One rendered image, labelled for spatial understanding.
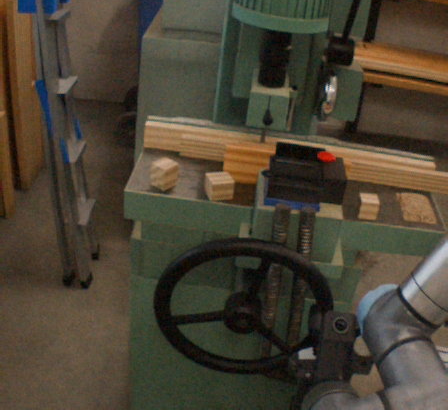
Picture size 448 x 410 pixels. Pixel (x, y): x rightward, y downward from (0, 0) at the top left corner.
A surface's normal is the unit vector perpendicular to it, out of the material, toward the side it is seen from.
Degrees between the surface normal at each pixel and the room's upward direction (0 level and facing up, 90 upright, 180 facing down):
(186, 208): 90
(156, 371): 90
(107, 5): 90
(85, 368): 0
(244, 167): 90
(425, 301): 71
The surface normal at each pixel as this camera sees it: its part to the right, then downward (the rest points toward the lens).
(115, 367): 0.11, -0.86
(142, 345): -0.07, 0.48
